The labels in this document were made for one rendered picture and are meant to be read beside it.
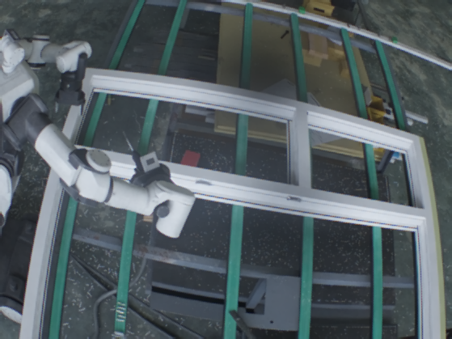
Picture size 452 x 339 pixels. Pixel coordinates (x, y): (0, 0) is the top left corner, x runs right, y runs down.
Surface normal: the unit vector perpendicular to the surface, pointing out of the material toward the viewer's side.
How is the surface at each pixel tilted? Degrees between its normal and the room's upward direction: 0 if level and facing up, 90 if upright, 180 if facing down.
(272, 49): 0
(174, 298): 0
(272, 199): 90
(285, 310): 0
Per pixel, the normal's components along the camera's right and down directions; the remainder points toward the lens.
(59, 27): 0.22, -0.63
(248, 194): -0.05, 0.75
